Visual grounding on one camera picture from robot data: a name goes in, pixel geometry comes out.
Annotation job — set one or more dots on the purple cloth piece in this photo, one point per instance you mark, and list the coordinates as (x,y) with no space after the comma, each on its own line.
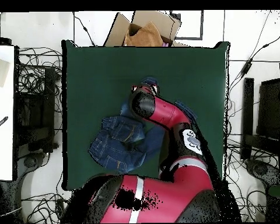
(165,44)

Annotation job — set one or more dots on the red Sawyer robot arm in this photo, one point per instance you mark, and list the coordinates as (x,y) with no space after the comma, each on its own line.
(168,198)

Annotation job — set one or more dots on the dark green table cloth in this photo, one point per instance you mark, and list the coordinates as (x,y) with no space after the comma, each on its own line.
(95,70)

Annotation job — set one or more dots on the blue denim jeans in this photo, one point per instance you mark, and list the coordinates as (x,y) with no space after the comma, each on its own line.
(116,144)

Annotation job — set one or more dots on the white table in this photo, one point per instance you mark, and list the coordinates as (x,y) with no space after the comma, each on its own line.
(2,151)

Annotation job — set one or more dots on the black threaded rod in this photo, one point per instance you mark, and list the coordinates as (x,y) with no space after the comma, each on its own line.
(0,124)

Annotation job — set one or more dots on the brown cardboard box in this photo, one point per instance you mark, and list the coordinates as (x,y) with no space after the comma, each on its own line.
(116,32)

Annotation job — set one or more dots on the black power strip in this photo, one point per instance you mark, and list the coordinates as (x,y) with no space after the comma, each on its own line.
(60,207)

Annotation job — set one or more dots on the black rectangular frame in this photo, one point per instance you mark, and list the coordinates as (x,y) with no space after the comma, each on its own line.
(201,25)

